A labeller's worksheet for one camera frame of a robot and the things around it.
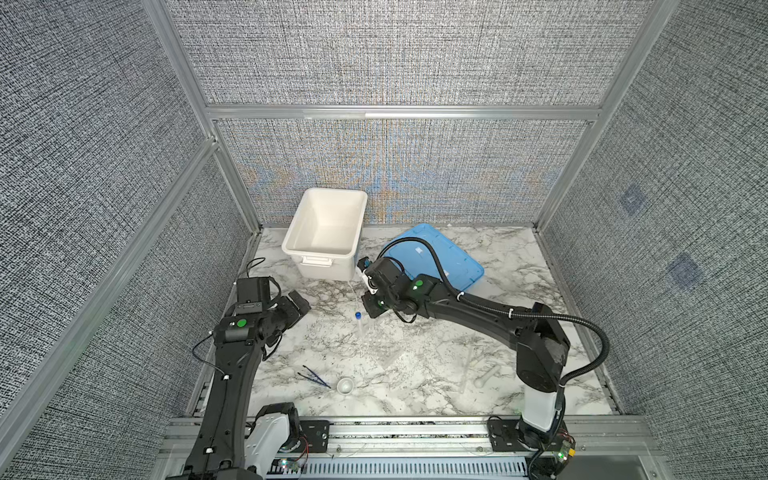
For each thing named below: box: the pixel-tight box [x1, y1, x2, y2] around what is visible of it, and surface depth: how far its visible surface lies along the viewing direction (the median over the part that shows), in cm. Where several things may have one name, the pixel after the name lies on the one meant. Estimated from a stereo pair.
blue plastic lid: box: [386, 224, 485, 292], surface depth 111 cm
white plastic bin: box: [281, 188, 368, 280], surface depth 108 cm
